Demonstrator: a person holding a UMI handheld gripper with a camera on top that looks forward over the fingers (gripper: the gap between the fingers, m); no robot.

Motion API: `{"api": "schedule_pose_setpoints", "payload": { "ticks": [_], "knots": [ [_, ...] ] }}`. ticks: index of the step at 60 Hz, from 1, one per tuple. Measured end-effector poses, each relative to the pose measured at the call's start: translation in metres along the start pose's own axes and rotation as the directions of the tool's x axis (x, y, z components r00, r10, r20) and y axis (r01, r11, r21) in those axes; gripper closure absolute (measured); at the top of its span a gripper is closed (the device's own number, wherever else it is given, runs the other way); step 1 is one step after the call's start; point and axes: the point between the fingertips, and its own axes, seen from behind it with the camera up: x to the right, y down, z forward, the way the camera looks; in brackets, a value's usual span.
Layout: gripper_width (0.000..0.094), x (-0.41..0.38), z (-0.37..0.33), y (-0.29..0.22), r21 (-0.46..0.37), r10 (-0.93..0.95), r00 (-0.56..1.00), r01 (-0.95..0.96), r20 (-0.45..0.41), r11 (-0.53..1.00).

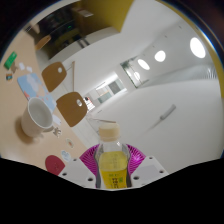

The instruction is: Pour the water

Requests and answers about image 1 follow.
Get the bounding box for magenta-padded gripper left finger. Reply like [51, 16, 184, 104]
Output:
[58, 143, 101, 188]

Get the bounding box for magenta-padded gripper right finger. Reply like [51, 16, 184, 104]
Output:
[123, 143, 169, 189]

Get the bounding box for clear bottle with yellow drink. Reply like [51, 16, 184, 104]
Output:
[95, 123, 131, 190]

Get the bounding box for flat round red coaster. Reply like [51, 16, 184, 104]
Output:
[44, 154, 67, 176]

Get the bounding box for brown wooden chair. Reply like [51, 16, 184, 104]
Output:
[55, 91, 88, 128]
[41, 61, 68, 93]
[34, 34, 53, 52]

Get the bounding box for white ceramic mug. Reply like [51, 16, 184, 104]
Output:
[20, 96, 54, 138]

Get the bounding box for light blue printed paper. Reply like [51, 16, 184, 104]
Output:
[17, 72, 58, 113]

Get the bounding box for small green box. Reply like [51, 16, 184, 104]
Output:
[3, 51, 18, 71]

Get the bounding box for round ceiling lights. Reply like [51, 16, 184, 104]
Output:
[125, 36, 207, 81]

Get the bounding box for grey wall lamp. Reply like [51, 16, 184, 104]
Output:
[159, 104, 177, 122]

